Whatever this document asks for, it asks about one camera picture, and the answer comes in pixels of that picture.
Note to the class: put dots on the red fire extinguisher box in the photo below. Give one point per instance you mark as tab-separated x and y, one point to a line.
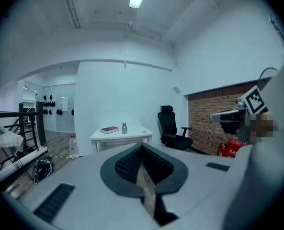
235	147

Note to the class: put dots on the group of black caps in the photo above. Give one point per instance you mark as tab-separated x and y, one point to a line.
50	104

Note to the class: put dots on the small metal jar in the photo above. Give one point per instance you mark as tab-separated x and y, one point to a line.
124	129

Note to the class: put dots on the large clear water bottle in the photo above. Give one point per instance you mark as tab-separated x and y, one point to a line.
74	147

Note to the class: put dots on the white table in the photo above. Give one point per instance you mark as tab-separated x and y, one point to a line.
134	135

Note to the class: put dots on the red fire extinguisher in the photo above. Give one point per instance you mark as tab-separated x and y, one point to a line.
222	150

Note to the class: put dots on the black metal railing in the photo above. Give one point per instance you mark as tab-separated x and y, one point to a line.
40	123

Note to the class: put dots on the small green plant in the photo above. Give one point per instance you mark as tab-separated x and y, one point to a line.
1	130

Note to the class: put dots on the yellow black striped tape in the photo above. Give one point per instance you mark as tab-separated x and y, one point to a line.
60	156

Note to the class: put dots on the white wall conduit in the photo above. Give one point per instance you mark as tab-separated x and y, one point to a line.
125	47

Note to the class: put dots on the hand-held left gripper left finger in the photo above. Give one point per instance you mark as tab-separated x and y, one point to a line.
79	190

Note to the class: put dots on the black office chair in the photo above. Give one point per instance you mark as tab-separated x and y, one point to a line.
166	126

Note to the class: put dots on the maroon book gold ornament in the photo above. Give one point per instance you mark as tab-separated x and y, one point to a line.
109	129

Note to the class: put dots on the table with pale cloth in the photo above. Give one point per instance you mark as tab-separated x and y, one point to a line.
5	140

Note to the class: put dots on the person's cream clothing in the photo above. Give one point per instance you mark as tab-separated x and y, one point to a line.
271	176

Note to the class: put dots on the black wall fan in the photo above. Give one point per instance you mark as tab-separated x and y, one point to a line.
267	77

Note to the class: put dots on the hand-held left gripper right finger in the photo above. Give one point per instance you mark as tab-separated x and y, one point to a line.
199	186

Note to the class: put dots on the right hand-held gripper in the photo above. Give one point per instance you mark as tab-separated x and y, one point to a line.
254	99

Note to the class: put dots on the person's right hand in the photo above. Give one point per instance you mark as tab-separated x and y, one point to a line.
264	128

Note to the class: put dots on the small white wall box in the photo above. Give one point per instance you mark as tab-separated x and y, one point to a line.
176	90

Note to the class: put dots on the white wall paper holder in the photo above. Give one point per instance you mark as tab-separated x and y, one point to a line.
64	104

